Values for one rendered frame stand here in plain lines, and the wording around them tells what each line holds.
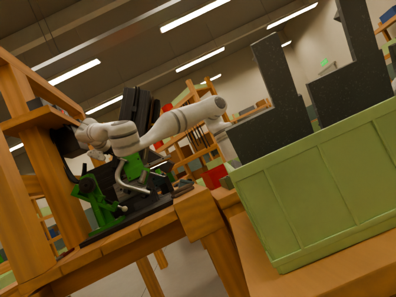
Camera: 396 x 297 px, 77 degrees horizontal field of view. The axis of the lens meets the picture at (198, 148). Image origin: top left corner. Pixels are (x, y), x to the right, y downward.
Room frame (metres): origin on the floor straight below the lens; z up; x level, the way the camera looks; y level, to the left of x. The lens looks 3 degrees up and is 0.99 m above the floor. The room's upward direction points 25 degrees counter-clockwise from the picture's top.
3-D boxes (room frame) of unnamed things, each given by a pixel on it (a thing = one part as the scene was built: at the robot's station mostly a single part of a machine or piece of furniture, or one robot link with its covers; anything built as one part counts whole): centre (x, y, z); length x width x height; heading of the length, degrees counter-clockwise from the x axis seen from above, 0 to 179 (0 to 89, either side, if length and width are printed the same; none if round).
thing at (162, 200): (1.60, 0.47, 0.89); 1.10 x 0.42 x 0.02; 8
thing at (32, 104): (1.28, 0.65, 1.59); 0.15 x 0.07 x 0.07; 8
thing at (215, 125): (1.07, -0.13, 1.14); 0.09 x 0.09 x 0.17; 36
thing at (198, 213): (1.64, 0.20, 0.82); 1.50 x 0.14 x 0.15; 8
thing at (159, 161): (1.69, 0.39, 1.11); 0.39 x 0.16 x 0.03; 98
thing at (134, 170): (1.54, 0.40, 1.17); 0.13 x 0.12 x 0.20; 8
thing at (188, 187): (1.13, 0.15, 0.91); 0.10 x 0.08 x 0.03; 111
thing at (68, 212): (1.56, 0.77, 1.36); 1.49 x 0.09 x 0.97; 8
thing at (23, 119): (1.57, 0.73, 1.52); 0.90 x 0.25 x 0.04; 8
